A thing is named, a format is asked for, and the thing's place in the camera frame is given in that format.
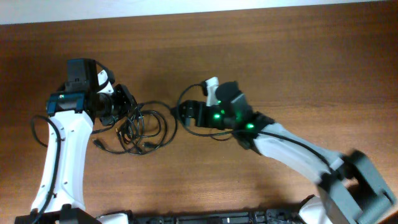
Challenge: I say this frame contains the thick black cable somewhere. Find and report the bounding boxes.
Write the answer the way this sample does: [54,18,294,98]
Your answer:
[114,101,178,156]

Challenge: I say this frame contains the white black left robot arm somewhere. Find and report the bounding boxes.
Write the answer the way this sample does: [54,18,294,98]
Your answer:
[15,58,136,223]

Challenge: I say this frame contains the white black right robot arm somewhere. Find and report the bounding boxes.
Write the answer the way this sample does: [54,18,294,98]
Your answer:
[172,82,397,223]

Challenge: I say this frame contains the right camera black cable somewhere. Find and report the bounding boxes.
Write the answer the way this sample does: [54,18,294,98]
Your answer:
[175,81,330,166]

